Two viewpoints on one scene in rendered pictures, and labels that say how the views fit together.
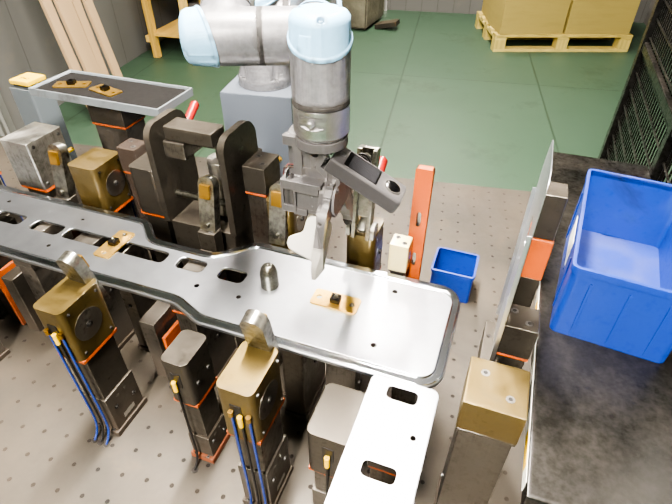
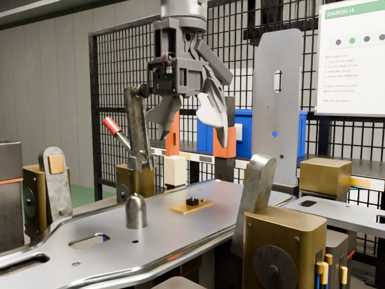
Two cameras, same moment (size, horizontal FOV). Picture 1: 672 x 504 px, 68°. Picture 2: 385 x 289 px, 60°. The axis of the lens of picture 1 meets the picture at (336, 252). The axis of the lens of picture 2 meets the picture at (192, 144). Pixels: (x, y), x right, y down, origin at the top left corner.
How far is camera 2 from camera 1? 0.78 m
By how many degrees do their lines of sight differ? 68
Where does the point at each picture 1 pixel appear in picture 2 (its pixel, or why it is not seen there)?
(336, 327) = (224, 210)
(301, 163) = (181, 46)
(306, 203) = (192, 83)
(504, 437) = (348, 185)
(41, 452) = not seen: outside the picture
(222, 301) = (132, 250)
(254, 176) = (7, 155)
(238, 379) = (302, 221)
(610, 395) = not seen: hidden behind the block
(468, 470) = not seen: hidden behind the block
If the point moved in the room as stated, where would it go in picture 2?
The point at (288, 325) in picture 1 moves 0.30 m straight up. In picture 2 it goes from (206, 225) to (207, 18)
